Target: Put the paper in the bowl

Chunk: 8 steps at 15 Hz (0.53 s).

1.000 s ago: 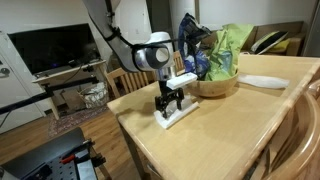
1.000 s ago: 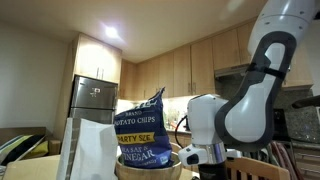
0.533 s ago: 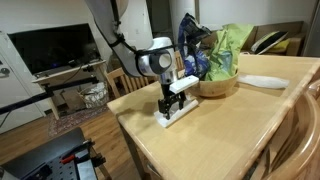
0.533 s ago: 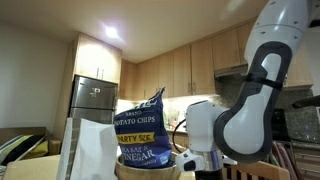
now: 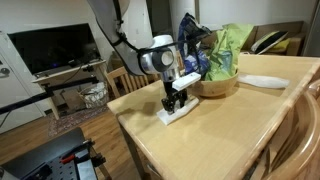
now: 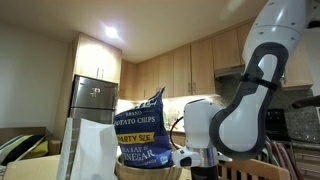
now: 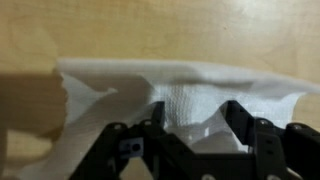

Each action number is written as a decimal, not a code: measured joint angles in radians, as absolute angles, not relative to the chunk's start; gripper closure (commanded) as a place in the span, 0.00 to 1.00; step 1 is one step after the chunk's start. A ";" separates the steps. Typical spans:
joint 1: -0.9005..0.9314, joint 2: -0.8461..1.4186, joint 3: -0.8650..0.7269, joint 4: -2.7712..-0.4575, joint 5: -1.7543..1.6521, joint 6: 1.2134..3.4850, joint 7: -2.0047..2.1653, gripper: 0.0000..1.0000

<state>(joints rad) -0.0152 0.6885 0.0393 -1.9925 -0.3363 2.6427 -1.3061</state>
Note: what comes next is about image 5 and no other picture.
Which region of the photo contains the wooden curved back chair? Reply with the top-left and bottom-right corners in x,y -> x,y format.
249,79 -> 320,180

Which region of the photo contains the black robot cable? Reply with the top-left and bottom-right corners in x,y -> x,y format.
111,0 -> 214,73

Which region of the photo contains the white paper towel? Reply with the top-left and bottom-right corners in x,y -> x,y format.
156,95 -> 200,126

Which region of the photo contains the wooden slat back chair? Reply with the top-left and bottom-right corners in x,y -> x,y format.
105,66 -> 161,99

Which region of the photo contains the wooden bowl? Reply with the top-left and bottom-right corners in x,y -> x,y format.
191,71 -> 240,98

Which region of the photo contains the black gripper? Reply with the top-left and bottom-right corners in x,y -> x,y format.
162,81 -> 188,115

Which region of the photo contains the yellow cushion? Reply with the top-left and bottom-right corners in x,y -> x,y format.
268,38 -> 291,54

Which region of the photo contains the patterned rug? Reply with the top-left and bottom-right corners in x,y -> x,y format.
46,104 -> 111,139

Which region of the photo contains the white cabinet door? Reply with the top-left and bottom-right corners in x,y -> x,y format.
0,31 -> 46,134

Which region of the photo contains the striped cushion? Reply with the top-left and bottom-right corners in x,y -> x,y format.
250,30 -> 289,55

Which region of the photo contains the blue potato chip bag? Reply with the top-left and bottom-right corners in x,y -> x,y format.
177,12 -> 213,76

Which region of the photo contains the red handled tool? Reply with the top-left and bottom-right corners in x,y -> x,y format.
59,153 -> 77,164

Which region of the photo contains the white wooden TV stand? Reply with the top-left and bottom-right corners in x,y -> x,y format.
31,59 -> 108,121

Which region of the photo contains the green snack bag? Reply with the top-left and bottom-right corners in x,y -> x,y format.
204,23 -> 255,82

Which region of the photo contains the black tripod boom bar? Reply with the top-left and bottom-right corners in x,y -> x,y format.
0,76 -> 100,116

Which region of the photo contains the brown armchair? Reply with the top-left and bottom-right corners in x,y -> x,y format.
110,49 -> 123,70

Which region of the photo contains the brown sofa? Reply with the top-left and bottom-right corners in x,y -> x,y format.
241,20 -> 306,57

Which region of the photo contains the black flat screen television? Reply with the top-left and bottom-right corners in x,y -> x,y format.
7,22 -> 101,76

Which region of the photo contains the cardboard box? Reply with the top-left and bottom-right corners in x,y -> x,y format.
59,88 -> 86,113

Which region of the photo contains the wicker basket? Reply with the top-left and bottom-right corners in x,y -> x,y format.
79,81 -> 110,109

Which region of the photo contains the black robot cart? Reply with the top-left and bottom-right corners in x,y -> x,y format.
0,127 -> 113,180

